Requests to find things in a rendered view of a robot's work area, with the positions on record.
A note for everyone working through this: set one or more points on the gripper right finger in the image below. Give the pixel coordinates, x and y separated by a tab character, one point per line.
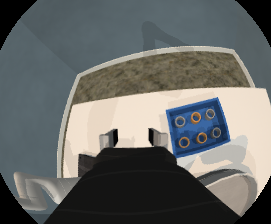
156	138

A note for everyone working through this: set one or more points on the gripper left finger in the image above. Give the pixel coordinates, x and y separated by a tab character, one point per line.
110	139

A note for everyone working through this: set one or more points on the blue crate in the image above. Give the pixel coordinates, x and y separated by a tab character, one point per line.
191	130

